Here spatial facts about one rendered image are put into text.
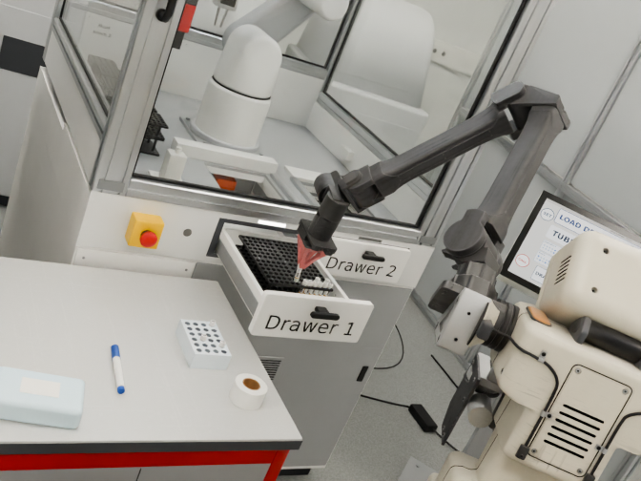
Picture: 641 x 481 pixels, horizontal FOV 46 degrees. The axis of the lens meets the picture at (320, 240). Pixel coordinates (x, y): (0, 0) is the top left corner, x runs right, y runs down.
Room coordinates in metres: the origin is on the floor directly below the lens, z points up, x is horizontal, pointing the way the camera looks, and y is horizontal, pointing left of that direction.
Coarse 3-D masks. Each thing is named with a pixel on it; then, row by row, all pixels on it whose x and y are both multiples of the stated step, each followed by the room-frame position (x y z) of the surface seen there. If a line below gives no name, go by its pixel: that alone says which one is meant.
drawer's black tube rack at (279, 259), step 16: (256, 240) 1.75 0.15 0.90; (272, 240) 1.79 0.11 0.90; (256, 256) 1.67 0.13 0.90; (272, 256) 1.70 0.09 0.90; (288, 256) 1.74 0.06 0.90; (256, 272) 1.64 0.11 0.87; (272, 272) 1.62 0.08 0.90; (288, 272) 1.66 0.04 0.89; (304, 272) 1.69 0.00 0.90; (272, 288) 1.59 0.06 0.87; (288, 288) 1.63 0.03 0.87
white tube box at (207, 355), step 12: (180, 324) 1.42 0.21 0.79; (192, 324) 1.42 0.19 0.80; (204, 324) 1.45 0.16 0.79; (216, 324) 1.46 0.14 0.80; (180, 336) 1.40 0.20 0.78; (192, 336) 1.38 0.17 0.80; (216, 336) 1.43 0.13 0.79; (192, 348) 1.34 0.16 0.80; (204, 348) 1.36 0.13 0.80; (216, 348) 1.37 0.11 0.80; (192, 360) 1.33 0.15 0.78; (204, 360) 1.34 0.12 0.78; (216, 360) 1.35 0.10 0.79; (228, 360) 1.37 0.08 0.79
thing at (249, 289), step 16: (224, 240) 1.71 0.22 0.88; (240, 240) 1.79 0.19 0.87; (288, 240) 1.86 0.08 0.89; (224, 256) 1.68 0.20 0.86; (240, 256) 1.64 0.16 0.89; (240, 272) 1.60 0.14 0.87; (320, 272) 1.77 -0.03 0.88; (240, 288) 1.57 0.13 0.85; (256, 288) 1.52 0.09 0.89; (336, 288) 1.69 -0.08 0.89; (256, 304) 1.50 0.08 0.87
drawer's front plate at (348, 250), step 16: (336, 240) 1.90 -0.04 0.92; (352, 240) 1.94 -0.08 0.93; (336, 256) 1.91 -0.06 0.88; (352, 256) 1.94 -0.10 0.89; (384, 256) 2.00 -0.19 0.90; (400, 256) 2.03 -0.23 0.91; (336, 272) 1.93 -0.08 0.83; (352, 272) 1.96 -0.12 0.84; (384, 272) 2.02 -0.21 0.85; (400, 272) 2.05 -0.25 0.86
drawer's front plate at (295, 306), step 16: (272, 304) 1.46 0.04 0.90; (288, 304) 1.48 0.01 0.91; (304, 304) 1.50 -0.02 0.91; (320, 304) 1.53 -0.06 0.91; (336, 304) 1.55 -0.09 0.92; (352, 304) 1.57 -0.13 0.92; (368, 304) 1.60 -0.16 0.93; (256, 320) 1.45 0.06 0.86; (272, 320) 1.47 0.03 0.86; (304, 320) 1.51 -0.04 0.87; (320, 320) 1.54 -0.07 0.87; (352, 320) 1.59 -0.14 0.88; (272, 336) 1.48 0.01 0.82; (288, 336) 1.50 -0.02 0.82; (304, 336) 1.52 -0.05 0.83; (320, 336) 1.55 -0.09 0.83; (336, 336) 1.57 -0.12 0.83; (352, 336) 1.60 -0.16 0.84
